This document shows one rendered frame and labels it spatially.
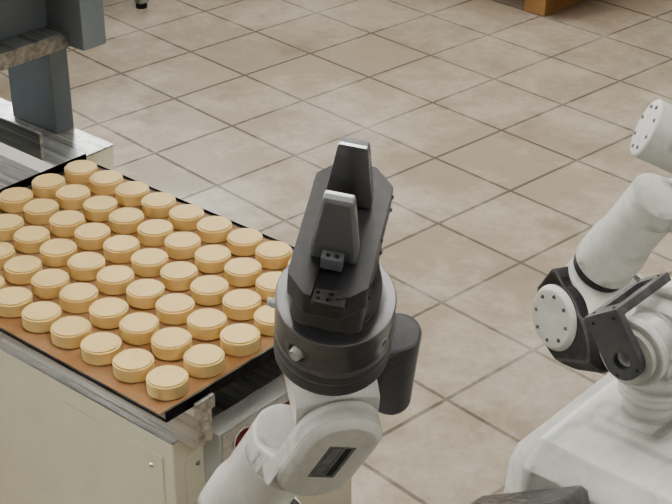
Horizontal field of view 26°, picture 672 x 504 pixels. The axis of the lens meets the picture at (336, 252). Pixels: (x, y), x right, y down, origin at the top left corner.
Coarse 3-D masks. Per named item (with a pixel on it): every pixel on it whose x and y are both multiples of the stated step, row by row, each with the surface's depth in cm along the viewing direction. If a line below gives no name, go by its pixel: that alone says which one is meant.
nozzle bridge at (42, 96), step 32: (0, 0) 230; (32, 0) 234; (64, 0) 233; (96, 0) 234; (0, 32) 232; (32, 32) 235; (64, 32) 235; (96, 32) 236; (0, 64) 227; (32, 64) 247; (64, 64) 247; (32, 96) 251; (64, 96) 249; (64, 128) 251
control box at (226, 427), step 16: (272, 384) 184; (256, 400) 181; (272, 400) 181; (288, 400) 183; (224, 416) 178; (240, 416) 178; (256, 416) 179; (224, 432) 175; (240, 432) 177; (208, 448) 177; (224, 448) 176; (208, 464) 178; (208, 480) 179
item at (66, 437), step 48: (0, 384) 194; (48, 384) 187; (240, 384) 184; (0, 432) 200; (48, 432) 191; (96, 432) 183; (144, 432) 176; (0, 480) 205; (48, 480) 196; (96, 480) 187; (144, 480) 180; (192, 480) 178
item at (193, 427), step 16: (0, 336) 192; (32, 352) 188; (64, 368) 184; (80, 384) 183; (96, 384) 181; (112, 400) 180; (208, 400) 169; (144, 416) 176; (192, 416) 169; (208, 416) 171; (176, 432) 173; (192, 432) 171; (208, 432) 172
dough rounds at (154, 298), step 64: (64, 192) 213; (128, 192) 213; (0, 256) 196; (64, 256) 197; (128, 256) 198; (192, 256) 199; (256, 256) 197; (0, 320) 185; (64, 320) 181; (128, 320) 181; (192, 320) 181; (256, 320) 182; (128, 384) 173; (192, 384) 173
